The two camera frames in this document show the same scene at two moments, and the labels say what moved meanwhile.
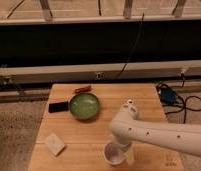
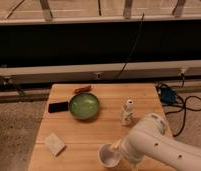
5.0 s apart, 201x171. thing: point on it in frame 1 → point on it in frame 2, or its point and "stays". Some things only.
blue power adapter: [167, 95] stays
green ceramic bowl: [84, 105] stays
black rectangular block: [58, 107] stays
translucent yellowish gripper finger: [130, 154] → [117, 144]
